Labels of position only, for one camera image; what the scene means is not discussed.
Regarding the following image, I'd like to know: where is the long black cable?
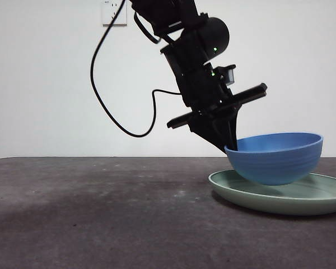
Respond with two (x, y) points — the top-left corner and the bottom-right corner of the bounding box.
(90, 0), (183, 137)

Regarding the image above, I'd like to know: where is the blue ribbed bowl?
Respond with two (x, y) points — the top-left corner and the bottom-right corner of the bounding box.
(225, 132), (324, 185)

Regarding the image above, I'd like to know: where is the white wall socket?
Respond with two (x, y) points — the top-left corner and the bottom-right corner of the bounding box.
(102, 0), (128, 27)

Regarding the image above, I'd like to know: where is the green shallow plate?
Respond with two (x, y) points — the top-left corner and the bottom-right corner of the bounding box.
(208, 169), (336, 216)

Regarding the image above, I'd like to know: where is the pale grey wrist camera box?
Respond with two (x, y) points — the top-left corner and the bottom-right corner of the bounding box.
(214, 64), (236, 86)

